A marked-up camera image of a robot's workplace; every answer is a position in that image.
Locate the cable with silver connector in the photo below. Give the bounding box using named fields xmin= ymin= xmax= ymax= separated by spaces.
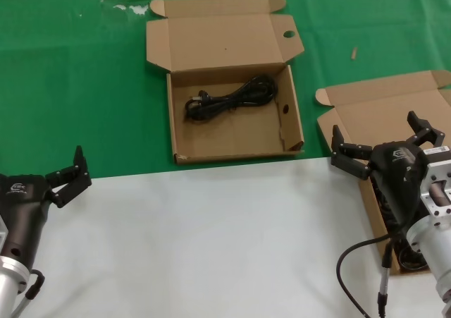
xmin=377 ymin=240 xmax=395 ymax=318

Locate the green table cloth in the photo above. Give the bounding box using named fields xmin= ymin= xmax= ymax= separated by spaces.
xmin=0 ymin=0 xmax=451 ymax=188

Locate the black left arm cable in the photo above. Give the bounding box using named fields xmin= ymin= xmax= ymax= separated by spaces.
xmin=12 ymin=268 xmax=46 ymax=318

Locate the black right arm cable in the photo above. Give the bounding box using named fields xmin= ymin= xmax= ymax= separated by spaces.
xmin=336 ymin=235 xmax=406 ymax=318

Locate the black power cable pile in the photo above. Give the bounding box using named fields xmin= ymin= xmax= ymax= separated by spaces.
xmin=371 ymin=178 xmax=429 ymax=272

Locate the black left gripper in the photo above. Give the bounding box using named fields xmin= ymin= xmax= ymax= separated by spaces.
xmin=0 ymin=145 xmax=92 ymax=268

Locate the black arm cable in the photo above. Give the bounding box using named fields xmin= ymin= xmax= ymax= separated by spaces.
xmin=336 ymin=235 xmax=406 ymax=318
xmin=12 ymin=268 xmax=46 ymax=318

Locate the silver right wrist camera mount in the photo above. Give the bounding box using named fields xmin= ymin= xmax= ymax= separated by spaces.
xmin=419 ymin=145 xmax=451 ymax=229

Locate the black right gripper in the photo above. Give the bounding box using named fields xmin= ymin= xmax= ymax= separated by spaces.
xmin=330 ymin=110 xmax=445 ymax=229

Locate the open brown cardboard box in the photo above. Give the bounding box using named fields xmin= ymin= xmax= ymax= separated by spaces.
xmin=315 ymin=70 xmax=451 ymax=276
xmin=145 ymin=0 xmax=306 ymax=166

